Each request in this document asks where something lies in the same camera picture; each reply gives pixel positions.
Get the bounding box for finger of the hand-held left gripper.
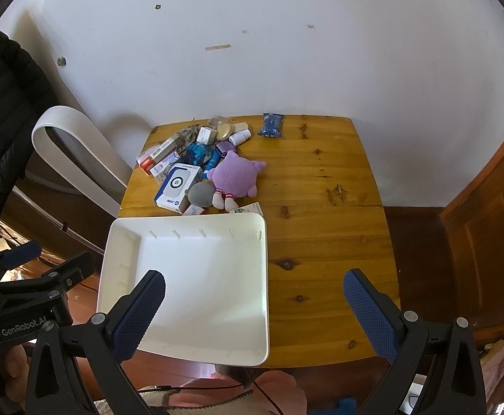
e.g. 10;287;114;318
0;251;95;301
0;242;43;282

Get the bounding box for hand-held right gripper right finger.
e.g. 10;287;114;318
344;269;486;415

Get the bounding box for wooden door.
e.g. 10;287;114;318
440;104;504;342

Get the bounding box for white plastic tray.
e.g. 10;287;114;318
97;213;271;366

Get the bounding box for black puffer jacket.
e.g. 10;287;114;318
0;29;58;247

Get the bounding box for plaid fabric bow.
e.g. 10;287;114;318
174;124;198;143

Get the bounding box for white and blue box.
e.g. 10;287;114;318
154;163;203;213

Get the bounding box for person's left hand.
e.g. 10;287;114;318
2;343;35;392

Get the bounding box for long red and white box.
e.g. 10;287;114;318
137;135;180;171

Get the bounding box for dark blue packet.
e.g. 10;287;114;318
258;113;284;138

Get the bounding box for blue floral drawstring pouch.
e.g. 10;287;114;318
186;142;214;166

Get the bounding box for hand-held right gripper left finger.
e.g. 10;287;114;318
27;269;166;415

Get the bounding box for pink packets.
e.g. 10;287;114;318
203;151;267;212

